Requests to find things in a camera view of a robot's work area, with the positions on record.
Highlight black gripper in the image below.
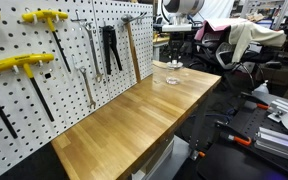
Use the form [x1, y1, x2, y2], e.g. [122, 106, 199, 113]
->
[167, 31, 185, 65]

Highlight large steel combination wrench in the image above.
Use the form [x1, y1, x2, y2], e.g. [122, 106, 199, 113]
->
[83, 21, 104, 83]

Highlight small steel combination wrench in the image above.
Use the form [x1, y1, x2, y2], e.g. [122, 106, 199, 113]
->
[78, 66, 97, 110]

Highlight pink cloth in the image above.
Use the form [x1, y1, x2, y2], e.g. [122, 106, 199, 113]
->
[194, 17, 249, 42]

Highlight black office chair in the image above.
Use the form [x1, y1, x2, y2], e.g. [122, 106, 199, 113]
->
[188, 24, 262, 88]

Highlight metal double pegboard hook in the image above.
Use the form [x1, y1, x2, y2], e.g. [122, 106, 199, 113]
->
[129, 11, 149, 25]

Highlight black pliers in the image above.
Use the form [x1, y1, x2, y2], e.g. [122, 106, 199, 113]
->
[101, 24, 124, 76]

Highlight beige cloth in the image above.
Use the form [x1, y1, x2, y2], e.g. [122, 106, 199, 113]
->
[228, 20, 287, 64]

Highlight white plastic bottle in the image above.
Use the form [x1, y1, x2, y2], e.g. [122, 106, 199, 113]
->
[251, 79, 270, 96]

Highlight metal single pegboard hook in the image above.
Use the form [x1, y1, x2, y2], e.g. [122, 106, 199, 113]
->
[70, 9, 89, 25]

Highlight white metal pegboard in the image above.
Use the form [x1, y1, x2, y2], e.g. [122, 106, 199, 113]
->
[0, 0, 155, 180]

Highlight black perforated breadboard table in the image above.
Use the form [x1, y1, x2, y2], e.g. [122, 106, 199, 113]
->
[196, 92, 288, 180]

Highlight short aluminium extrusion piece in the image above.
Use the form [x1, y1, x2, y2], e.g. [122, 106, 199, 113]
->
[266, 98, 288, 124]

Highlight long aluminium extrusion stack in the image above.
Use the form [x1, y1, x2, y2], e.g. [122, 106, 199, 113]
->
[253, 126, 288, 166]

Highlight wooden handle hammer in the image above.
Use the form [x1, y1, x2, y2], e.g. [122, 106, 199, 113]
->
[120, 13, 143, 84]

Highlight black clamp orange handle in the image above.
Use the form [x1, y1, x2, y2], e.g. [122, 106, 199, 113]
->
[188, 99, 207, 162]
[214, 120, 253, 147]
[240, 91, 272, 111]

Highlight medium yellow T-handle hex key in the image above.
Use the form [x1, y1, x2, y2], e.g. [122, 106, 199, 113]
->
[21, 9, 73, 74]

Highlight short yellow T-handle hex key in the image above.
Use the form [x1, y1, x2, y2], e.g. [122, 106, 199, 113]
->
[0, 52, 56, 123]

